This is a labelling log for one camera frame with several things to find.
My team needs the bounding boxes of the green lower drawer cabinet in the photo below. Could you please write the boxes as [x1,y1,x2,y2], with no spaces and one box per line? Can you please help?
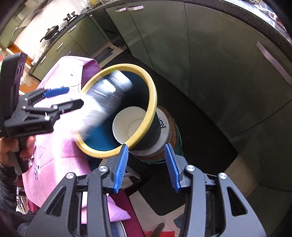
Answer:
[29,14,108,81]

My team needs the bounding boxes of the dark lower counter cabinets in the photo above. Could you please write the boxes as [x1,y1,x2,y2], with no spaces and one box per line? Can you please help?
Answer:
[93,1,291,192]

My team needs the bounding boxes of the large paper noodle bucket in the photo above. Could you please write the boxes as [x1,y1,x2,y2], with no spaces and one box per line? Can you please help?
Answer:
[112,106,146,144]

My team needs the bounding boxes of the person's left hand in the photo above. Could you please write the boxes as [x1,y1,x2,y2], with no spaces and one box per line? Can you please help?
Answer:
[0,136,36,167]

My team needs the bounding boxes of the small steel pot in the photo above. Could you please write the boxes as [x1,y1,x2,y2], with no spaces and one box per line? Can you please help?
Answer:
[63,11,78,22]

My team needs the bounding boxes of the black wok with lid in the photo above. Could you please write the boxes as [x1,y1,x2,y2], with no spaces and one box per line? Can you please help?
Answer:
[40,25,59,42]

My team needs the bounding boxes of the clear plastic cup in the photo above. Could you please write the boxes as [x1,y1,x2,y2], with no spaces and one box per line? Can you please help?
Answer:
[69,70,133,137]

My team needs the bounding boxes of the yellow-rimmed black trash bin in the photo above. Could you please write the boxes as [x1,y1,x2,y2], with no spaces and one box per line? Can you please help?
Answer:
[74,63,171,162]

